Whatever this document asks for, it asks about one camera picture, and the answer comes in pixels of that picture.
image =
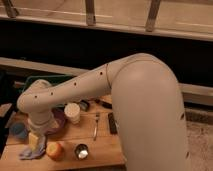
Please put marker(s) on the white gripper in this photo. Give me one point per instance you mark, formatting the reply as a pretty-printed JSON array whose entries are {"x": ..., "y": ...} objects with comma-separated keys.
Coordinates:
[{"x": 38, "y": 131}]

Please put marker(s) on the red yellow apple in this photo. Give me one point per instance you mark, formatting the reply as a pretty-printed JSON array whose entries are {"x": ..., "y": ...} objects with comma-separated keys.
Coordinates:
[{"x": 54, "y": 150}]

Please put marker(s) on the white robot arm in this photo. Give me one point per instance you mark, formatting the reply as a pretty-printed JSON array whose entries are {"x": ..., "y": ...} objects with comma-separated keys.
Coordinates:
[{"x": 147, "y": 104}]

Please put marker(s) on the blue plastic cup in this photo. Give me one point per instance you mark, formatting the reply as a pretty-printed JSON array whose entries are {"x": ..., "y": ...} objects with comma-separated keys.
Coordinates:
[{"x": 18, "y": 130}]

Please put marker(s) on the white paper cup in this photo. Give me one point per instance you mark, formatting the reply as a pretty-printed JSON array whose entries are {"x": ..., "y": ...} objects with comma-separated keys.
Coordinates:
[{"x": 72, "y": 112}]

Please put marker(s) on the small metal cup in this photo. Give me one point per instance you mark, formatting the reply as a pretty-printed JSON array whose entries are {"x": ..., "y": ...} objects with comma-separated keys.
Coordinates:
[{"x": 81, "y": 151}]

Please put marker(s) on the purple bowl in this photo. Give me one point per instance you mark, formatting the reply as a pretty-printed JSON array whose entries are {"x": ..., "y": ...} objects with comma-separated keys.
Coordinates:
[{"x": 60, "y": 119}]

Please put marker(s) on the grey blue cloth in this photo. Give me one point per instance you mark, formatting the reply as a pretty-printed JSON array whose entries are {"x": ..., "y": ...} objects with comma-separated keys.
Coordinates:
[{"x": 30, "y": 154}]

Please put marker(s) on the green plastic tray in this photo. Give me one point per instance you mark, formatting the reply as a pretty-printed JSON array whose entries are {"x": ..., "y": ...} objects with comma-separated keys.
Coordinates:
[{"x": 52, "y": 79}]

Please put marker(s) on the small dark clip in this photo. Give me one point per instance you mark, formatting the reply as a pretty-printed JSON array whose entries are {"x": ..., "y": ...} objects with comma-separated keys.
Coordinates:
[{"x": 84, "y": 105}]

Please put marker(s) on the black remote control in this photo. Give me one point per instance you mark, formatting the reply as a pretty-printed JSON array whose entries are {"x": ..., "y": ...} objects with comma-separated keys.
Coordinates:
[{"x": 112, "y": 124}]

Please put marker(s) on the black handled knife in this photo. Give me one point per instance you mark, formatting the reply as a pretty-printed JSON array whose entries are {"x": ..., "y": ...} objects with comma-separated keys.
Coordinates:
[{"x": 103, "y": 104}]

